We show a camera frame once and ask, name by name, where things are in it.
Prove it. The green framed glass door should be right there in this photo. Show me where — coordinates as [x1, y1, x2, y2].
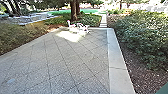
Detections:
[155, 82, 168, 94]

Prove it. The outdoor bench by tree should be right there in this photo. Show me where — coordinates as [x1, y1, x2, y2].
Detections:
[75, 22, 87, 34]

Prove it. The low green hedge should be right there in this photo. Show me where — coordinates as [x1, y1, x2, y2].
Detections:
[44, 13, 103, 28]

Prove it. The dark tree trunk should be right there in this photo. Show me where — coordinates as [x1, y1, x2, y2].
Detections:
[69, 0, 82, 22]

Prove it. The green garden bush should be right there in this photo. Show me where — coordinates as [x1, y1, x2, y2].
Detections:
[108, 9, 168, 69]

